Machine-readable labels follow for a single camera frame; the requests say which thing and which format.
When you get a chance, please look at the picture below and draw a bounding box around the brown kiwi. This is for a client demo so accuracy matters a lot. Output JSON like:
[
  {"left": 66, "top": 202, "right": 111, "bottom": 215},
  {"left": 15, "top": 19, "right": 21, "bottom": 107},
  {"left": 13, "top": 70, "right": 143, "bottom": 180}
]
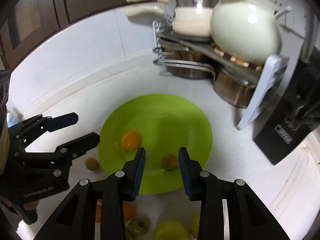
[
  {"left": 85, "top": 157, "right": 99, "bottom": 171},
  {"left": 160, "top": 154, "right": 178, "bottom": 171}
]

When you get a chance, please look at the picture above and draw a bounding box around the yellow-green apple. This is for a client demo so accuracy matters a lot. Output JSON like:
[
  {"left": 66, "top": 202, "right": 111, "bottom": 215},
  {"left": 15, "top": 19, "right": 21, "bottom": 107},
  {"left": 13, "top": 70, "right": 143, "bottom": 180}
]
[{"left": 189, "top": 213, "right": 200, "bottom": 239}]

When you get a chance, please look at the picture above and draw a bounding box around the green apple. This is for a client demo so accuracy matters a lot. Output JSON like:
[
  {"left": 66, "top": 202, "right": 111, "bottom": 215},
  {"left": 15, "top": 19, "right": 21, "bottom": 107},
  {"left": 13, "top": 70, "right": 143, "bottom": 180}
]
[{"left": 152, "top": 220, "right": 190, "bottom": 240}]

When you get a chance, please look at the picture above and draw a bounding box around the green tomato front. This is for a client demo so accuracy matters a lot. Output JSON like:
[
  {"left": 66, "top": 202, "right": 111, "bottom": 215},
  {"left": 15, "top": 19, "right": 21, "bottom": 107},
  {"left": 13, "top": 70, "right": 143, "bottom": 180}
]
[{"left": 126, "top": 217, "right": 151, "bottom": 238}]

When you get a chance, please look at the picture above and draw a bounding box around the left hand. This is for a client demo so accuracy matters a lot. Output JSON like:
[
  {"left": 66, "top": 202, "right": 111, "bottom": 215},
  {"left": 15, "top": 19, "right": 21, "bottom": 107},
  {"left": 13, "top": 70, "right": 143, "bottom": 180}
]
[{"left": 0, "top": 195, "right": 39, "bottom": 211}]

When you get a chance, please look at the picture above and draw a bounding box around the green plate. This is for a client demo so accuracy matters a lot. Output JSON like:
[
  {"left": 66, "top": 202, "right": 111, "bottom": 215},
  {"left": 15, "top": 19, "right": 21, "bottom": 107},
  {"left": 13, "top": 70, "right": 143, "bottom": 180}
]
[{"left": 98, "top": 94, "right": 213, "bottom": 194}]

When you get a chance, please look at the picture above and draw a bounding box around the black knife block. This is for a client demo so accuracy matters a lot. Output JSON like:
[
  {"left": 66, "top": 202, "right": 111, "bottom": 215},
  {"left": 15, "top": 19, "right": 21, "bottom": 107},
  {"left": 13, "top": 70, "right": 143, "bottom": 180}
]
[{"left": 254, "top": 48, "right": 319, "bottom": 165}]

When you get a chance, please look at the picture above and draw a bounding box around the steel pot under rack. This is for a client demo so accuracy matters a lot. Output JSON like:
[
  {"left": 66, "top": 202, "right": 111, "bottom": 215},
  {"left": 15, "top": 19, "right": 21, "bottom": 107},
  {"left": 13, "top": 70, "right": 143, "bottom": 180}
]
[{"left": 213, "top": 68, "right": 255, "bottom": 109}]

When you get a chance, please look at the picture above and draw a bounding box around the dark wooden window cabinet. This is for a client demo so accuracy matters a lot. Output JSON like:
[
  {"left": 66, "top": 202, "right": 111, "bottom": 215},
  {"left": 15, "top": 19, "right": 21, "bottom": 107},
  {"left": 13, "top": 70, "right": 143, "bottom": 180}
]
[{"left": 1, "top": 0, "right": 127, "bottom": 69}]

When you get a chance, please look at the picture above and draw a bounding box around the white pot rack shelf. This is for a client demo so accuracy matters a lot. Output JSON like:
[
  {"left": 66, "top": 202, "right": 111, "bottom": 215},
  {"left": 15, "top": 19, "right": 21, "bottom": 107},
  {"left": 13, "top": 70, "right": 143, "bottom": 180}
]
[{"left": 152, "top": 20, "right": 289, "bottom": 130}]

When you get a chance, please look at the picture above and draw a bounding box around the steel pan under rack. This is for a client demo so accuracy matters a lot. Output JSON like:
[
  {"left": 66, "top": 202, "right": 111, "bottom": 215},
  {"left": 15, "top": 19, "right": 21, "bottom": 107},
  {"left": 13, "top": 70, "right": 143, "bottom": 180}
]
[{"left": 152, "top": 47, "right": 215, "bottom": 80}]

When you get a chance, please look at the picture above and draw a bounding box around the cream saucepan upper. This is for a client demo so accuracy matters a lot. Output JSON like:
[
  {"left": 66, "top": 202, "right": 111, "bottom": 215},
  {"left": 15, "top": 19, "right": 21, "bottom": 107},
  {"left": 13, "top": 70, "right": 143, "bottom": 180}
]
[{"left": 125, "top": 0, "right": 213, "bottom": 23}]

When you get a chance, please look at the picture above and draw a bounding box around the cream saucepan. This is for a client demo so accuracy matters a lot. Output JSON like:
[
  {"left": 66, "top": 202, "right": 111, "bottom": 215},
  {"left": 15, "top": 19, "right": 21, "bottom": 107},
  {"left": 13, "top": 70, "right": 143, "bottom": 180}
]
[
  {"left": 125, "top": 5, "right": 213, "bottom": 37},
  {"left": 125, "top": 0, "right": 213, "bottom": 23}
]

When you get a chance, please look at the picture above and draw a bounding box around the cream saucepan lower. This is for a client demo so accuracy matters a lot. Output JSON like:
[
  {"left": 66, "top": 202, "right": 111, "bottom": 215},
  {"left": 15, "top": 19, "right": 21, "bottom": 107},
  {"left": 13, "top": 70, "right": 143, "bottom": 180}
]
[{"left": 125, "top": 5, "right": 213, "bottom": 37}]

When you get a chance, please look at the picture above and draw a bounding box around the white ceramic pot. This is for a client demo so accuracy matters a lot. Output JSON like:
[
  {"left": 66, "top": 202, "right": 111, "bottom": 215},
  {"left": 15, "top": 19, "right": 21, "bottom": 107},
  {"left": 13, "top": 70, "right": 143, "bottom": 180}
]
[{"left": 210, "top": 0, "right": 292, "bottom": 65}]

